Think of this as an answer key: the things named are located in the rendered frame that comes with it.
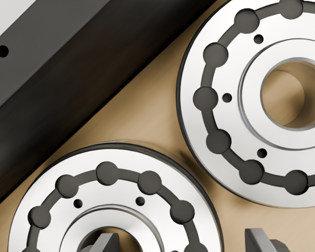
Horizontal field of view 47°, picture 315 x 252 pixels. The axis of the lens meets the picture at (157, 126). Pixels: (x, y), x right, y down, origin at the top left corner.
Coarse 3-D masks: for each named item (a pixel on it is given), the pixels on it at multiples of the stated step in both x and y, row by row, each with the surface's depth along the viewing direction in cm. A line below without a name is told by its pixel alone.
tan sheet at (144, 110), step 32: (224, 0) 19; (192, 32) 19; (160, 64) 19; (128, 96) 20; (160, 96) 19; (288, 96) 19; (96, 128) 20; (128, 128) 20; (160, 128) 19; (192, 160) 19; (224, 192) 19; (0, 224) 20; (224, 224) 19; (256, 224) 19; (288, 224) 19
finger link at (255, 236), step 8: (248, 232) 14; (256, 232) 14; (264, 232) 14; (248, 240) 14; (256, 240) 13; (264, 240) 13; (248, 248) 14; (256, 248) 13; (264, 248) 13; (272, 248) 13
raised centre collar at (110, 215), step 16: (96, 208) 16; (112, 208) 16; (128, 208) 16; (80, 224) 16; (96, 224) 16; (112, 224) 16; (128, 224) 16; (144, 224) 16; (64, 240) 16; (80, 240) 16; (144, 240) 16; (160, 240) 16
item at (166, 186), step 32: (64, 160) 17; (96, 160) 16; (128, 160) 16; (160, 160) 16; (32, 192) 17; (64, 192) 17; (96, 192) 17; (128, 192) 16; (160, 192) 17; (192, 192) 16; (32, 224) 17; (64, 224) 17; (160, 224) 16; (192, 224) 16
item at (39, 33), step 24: (48, 0) 10; (72, 0) 9; (96, 0) 9; (120, 0) 10; (24, 24) 10; (48, 24) 10; (72, 24) 10; (96, 24) 10; (0, 48) 10; (24, 48) 10; (48, 48) 10; (72, 48) 10; (0, 72) 10; (24, 72) 10; (0, 96) 10
